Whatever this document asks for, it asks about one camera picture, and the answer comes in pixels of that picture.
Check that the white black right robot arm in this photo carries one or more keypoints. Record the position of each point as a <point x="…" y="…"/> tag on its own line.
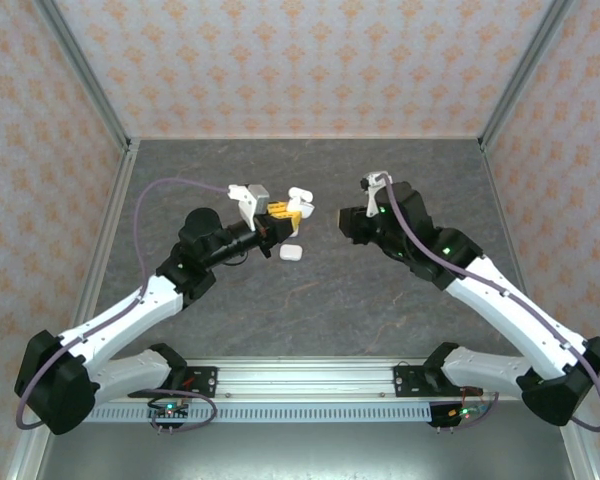
<point x="505" y="310"/>

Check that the small circuit board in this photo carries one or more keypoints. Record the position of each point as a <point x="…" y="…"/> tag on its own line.
<point x="460" y="413"/>
<point x="169" y="411"/>

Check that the grey metal sheet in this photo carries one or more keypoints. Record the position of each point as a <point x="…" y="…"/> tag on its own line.
<point x="300" y="450"/>

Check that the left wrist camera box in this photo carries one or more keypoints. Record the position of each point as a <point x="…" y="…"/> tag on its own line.
<point x="255" y="197"/>

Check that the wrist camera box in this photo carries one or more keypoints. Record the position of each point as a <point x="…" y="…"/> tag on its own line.
<point x="255" y="197"/>
<point x="375" y="197"/>

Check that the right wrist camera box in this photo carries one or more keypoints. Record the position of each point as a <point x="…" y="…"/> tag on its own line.
<point x="375" y="197"/>

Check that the aluminium side rail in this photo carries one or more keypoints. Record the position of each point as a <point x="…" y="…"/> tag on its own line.
<point x="105" y="240"/>
<point x="500" y="200"/>

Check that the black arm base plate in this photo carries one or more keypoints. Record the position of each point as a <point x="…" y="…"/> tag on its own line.
<point x="202" y="380"/>
<point x="405" y="380"/>

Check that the aluminium frame post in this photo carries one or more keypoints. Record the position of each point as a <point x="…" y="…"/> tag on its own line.
<point x="25" y="460"/>
<point x="80" y="65"/>
<point x="529" y="65"/>
<point x="580" y="457"/>

